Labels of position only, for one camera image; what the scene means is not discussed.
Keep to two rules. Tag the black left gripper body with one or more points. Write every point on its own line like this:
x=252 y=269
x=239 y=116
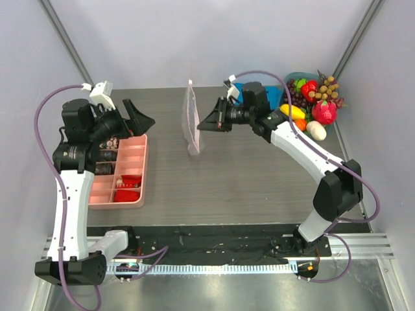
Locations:
x=110 y=124

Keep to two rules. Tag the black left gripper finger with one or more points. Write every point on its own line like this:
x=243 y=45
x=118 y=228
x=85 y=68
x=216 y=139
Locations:
x=140 y=123
x=133 y=113

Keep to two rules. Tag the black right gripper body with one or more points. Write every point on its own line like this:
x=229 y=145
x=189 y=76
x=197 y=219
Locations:
x=222 y=113

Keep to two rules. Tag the clear pink-dotted zip bag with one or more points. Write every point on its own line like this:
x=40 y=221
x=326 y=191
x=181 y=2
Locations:
x=190 y=122

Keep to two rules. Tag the beige toy potato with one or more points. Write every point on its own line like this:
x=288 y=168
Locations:
x=316 y=130

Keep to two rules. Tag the pink toy dragon fruit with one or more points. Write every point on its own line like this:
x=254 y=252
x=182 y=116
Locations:
x=324 y=112

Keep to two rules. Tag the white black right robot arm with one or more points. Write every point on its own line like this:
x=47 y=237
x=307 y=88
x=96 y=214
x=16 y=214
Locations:
x=220 y=179

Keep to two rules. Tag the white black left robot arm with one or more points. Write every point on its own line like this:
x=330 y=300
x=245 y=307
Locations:
x=70 y=260

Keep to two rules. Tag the rose patterned dark cloth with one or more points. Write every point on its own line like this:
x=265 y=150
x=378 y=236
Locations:
x=111 y=144

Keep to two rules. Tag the pink plastic divided organizer tray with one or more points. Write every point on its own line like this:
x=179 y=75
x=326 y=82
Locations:
x=132 y=159

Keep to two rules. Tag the blue flower patterned dark cloth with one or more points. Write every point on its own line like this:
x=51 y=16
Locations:
x=107 y=156

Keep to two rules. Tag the brown flower patterned dark cloth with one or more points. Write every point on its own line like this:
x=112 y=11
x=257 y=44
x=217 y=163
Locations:
x=105 y=169

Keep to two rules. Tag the blue folded cloth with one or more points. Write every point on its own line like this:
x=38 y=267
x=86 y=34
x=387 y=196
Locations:
x=274 y=95

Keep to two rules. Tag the yellow toy mango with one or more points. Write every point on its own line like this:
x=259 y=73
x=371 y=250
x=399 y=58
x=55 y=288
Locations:
x=295 y=112

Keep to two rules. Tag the purple toy grape bunch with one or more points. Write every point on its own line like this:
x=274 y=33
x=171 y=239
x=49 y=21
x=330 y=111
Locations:
x=297 y=98

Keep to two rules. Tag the lower red folded cloth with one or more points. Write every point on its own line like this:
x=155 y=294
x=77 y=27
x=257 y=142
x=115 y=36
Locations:
x=126 y=196

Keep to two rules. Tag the green toy vegetable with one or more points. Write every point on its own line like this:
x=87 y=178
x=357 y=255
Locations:
x=299 y=83

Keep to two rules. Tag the red toy bell pepper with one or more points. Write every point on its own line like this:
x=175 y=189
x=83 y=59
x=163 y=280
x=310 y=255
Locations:
x=309 y=89

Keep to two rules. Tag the brown toy longan bunch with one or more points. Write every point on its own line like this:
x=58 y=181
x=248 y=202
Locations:
x=326 y=89

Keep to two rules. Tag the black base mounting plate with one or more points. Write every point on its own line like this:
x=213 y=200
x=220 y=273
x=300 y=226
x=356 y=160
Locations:
x=218 y=245

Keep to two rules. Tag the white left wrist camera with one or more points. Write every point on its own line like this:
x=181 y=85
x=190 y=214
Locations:
x=100 y=94

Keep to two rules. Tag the white slotted cable duct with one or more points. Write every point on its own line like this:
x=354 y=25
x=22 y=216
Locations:
x=119 y=268

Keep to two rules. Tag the aluminium frame rail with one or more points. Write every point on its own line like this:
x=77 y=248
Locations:
x=362 y=246

